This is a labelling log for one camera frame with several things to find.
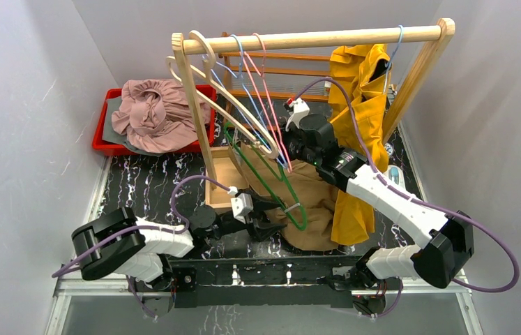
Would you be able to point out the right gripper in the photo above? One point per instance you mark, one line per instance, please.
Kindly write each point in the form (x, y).
(291, 131)

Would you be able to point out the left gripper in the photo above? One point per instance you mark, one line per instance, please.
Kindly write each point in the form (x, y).
(257, 220)

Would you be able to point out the brown skirt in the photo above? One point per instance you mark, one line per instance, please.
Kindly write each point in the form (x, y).
(303, 186)

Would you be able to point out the pink hanger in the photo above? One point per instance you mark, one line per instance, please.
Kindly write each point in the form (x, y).
(268, 108)

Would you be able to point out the pink skirt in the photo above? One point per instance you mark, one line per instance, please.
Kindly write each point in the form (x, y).
(154, 116)

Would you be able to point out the grey pleated skirt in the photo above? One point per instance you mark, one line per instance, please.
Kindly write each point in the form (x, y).
(110, 142)

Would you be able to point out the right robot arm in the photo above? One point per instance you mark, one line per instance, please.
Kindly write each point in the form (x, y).
(442, 243)

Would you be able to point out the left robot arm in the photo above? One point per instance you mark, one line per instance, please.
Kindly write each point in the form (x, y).
(123, 243)

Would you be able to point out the yellow skirt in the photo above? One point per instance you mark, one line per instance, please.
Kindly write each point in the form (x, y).
(361, 71)

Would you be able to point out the light blue hanger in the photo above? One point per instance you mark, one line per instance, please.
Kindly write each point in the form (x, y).
(391, 59)

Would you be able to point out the orange wooden shelf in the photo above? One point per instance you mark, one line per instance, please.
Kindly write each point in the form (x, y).
(287, 72)

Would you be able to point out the white teal object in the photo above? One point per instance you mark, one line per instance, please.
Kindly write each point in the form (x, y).
(396, 175)

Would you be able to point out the red plastic bin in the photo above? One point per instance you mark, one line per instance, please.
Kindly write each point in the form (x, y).
(194, 147)

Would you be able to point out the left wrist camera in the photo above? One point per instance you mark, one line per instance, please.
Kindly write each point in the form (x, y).
(241, 204)

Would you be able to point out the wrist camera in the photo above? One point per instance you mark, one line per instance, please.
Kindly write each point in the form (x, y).
(241, 204)
(297, 109)

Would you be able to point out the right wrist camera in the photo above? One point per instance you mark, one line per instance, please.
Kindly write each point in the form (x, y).
(297, 109)

